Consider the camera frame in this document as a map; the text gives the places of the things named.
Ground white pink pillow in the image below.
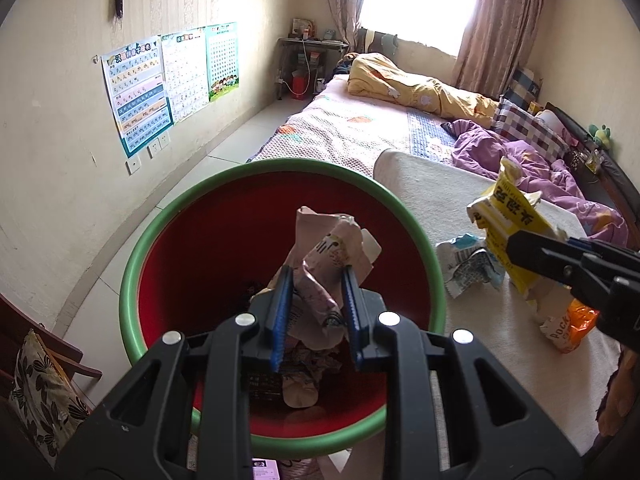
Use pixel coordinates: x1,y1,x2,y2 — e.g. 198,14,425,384
535,109,571,136

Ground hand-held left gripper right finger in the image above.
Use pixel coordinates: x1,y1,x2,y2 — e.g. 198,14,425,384
340,265,585,480

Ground dark headboard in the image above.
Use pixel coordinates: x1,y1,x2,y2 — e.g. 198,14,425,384
545,102,640,236

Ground yellow quilt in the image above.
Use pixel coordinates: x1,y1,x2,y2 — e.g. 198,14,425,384
347,52,501,128

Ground white chart wall poster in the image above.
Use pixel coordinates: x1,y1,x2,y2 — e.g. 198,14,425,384
160,27,211,123

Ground pink wrapper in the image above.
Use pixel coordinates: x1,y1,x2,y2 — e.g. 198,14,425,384
272,206,383,351

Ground dark glass desk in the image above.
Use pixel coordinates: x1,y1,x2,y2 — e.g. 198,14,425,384
277,36,350,103

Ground green plush toy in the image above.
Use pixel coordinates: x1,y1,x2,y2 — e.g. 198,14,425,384
589,124,615,150

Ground yellow white snack bag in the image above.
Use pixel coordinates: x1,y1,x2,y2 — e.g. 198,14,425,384
466,156,568,301

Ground teal number chart poster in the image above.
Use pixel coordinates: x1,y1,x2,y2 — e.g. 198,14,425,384
205,21,241,103

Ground blue alphabet wall poster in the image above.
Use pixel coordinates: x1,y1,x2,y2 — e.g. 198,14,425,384
101,35,175,158

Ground white fleece mat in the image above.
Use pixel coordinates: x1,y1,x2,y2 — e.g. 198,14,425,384
320,150,623,480

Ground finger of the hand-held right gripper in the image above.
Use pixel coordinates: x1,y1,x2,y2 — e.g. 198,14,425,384
505,230,618,308
564,236,640,266

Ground grey green hanging garment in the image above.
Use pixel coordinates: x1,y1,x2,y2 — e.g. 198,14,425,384
356,29,401,56

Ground mauve curtain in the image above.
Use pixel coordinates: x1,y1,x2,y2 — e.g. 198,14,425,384
322,0,373,48
452,0,558,101

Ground beige crumpled wrapper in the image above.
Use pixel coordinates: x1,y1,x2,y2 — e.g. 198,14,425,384
281,372,320,409

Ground wooden chair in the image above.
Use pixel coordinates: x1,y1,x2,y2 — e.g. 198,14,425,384
0,292,104,411

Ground bright window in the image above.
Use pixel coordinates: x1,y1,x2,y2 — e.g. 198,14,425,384
357,0,486,58

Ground blue white snack wrapper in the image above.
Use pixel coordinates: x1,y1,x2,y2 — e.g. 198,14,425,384
434,233,507,302

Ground person's right forearm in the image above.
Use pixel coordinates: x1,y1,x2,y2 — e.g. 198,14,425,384
597,350,640,441

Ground floral cushion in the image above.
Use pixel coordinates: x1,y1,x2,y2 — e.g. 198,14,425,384
9,329,93,468

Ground red bin with green rim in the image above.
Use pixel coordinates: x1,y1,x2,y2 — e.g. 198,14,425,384
119,157,448,461

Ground pink floral cloth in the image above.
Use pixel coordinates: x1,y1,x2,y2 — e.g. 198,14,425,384
280,457,323,480

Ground brown snack wrapper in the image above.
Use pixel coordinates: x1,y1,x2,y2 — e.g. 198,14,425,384
244,371,282,402

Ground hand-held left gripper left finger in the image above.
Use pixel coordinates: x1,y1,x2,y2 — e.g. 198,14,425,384
57,265,296,480

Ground patterned crumpled wrapper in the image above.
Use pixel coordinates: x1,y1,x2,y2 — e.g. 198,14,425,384
294,344,347,377

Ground blue patterned mat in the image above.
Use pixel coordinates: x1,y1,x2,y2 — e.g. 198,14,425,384
406,110,461,163

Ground purple quilt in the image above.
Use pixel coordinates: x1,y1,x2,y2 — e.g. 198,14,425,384
450,120,631,246

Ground brown plaid pillow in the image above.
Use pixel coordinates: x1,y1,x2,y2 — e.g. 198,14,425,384
491,97,571,163

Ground orange snack box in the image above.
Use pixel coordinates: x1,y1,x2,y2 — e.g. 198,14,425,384
537,285,599,354

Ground blue plaid cushion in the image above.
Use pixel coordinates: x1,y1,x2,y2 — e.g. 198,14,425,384
500,62,543,108

